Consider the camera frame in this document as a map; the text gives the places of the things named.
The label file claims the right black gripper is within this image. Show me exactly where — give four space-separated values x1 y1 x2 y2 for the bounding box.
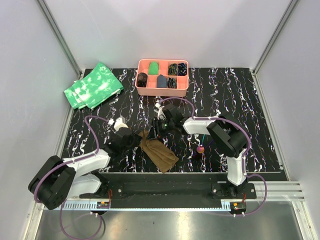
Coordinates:
146 117 175 141

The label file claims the brown cloth napkin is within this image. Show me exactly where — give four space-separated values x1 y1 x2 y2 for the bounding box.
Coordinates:
138 130 179 174

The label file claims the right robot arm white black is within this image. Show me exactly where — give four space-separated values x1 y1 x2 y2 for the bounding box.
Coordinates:
147 104 251 199

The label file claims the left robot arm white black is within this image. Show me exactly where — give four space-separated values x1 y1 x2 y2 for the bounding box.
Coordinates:
28 127 142 210

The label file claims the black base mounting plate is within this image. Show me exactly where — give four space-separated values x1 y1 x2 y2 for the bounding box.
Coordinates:
81 172 257 211

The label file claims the black patterned rolled cloth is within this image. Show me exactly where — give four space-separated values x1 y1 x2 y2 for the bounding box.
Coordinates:
167 77 178 89

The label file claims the blue grey rolled cloth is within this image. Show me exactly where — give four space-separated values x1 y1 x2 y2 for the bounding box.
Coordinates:
156 74 167 88

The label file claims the pink compartment tray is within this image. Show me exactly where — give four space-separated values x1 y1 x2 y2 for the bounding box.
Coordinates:
135 59 189 97

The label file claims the dark brown rolled cloth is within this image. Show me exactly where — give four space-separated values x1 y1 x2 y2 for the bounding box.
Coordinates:
136 72 148 88

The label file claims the green white patterned cloth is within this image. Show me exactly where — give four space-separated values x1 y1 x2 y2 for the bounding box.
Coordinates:
64 62 124 109

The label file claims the green rolled cloth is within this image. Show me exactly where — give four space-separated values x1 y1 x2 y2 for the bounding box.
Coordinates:
148 61 159 75

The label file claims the black multicolour rolled cloth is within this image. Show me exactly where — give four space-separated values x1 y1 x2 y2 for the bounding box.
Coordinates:
167 63 178 76

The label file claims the black blue rolled cloth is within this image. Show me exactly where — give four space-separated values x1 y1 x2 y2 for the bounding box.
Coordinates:
177 62 188 76

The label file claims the black marble pattern mat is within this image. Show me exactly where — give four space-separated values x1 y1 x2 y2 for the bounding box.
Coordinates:
61 67 287 181

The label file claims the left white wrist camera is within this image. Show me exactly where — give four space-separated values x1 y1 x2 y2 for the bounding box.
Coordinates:
107 116 128 132

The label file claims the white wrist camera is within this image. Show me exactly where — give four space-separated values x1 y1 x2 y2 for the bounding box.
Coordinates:
107 116 128 132
154 103 166 120

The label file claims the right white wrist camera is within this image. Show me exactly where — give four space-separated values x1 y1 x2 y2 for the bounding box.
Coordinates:
154 103 166 120

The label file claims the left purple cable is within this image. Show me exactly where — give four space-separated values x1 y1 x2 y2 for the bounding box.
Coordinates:
33 115 113 237

